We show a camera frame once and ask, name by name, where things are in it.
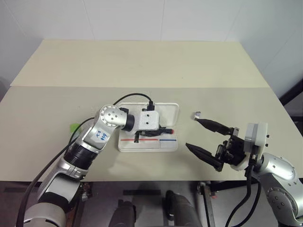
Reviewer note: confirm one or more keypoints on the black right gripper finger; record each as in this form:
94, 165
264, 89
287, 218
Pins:
213, 126
203, 153

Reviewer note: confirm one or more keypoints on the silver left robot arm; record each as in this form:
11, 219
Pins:
111, 117

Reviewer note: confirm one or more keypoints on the green marker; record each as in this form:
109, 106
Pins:
74, 126

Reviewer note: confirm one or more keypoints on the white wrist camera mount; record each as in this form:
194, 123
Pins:
149, 119
259, 137

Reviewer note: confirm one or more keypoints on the metal table frame leg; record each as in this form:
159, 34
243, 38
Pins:
207, 203

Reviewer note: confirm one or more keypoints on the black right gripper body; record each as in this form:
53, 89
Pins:
233, 151

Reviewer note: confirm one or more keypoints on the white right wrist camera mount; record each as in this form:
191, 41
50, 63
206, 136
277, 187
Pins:
259, 137

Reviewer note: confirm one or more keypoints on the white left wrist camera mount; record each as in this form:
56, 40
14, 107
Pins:
149, 119

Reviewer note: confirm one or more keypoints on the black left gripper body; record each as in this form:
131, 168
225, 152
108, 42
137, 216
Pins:
150, 133

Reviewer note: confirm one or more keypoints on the dark rounded shape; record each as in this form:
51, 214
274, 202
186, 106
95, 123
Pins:
123, 212
182, 210

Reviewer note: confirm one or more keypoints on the white open pencil case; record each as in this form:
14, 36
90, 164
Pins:
168, 113

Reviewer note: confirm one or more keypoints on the white handwritten label sticker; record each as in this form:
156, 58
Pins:
100, 137

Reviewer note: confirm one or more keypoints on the small white grey object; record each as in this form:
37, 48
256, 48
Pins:
196, 115

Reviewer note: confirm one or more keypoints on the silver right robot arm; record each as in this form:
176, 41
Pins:
279, 170

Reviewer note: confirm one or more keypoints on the black frame furniture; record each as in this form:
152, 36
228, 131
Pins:
293, 97

